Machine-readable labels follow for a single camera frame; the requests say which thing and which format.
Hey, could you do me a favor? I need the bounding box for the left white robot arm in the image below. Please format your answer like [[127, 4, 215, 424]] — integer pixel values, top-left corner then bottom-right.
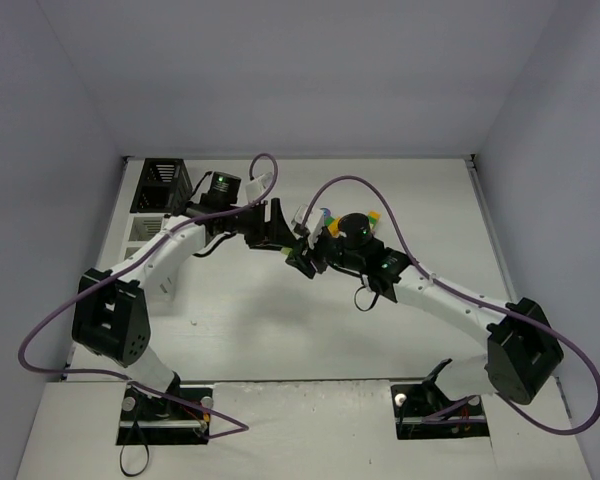
[[72, 172, 293, 396]]

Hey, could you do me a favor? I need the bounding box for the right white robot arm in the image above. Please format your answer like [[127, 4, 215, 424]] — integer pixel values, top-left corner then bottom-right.
[[287, 206, 564, 405]]

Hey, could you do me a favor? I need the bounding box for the orange and green lego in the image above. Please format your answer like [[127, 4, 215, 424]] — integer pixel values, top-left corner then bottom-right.
[[326, 217, 340, 237]]

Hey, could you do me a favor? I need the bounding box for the orange green stacked lego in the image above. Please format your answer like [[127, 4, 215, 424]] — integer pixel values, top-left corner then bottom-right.
[[367, 211, 381, 231]]

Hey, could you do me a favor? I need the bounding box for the black slotted container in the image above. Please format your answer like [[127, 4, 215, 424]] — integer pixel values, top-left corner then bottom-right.
[[130, 158, 193, 214]]

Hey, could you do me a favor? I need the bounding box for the white slotted container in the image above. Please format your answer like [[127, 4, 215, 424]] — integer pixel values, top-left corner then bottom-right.
[[122, 213, 181, 304]]

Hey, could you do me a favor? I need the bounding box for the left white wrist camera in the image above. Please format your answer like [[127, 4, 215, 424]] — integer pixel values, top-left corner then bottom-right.
[[245, 172, 274, 204]]

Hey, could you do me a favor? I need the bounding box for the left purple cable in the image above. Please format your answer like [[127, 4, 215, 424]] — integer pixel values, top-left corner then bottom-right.
[[18, 152, 281, 441]]

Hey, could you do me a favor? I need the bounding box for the purple cable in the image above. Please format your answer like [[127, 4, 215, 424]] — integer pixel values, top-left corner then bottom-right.
[[18, 152, 281, 441], [304, 175, 600, 435]]

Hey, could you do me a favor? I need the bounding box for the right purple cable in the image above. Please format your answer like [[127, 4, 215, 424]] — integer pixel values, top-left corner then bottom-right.
[[304, 175, 600, 435]]

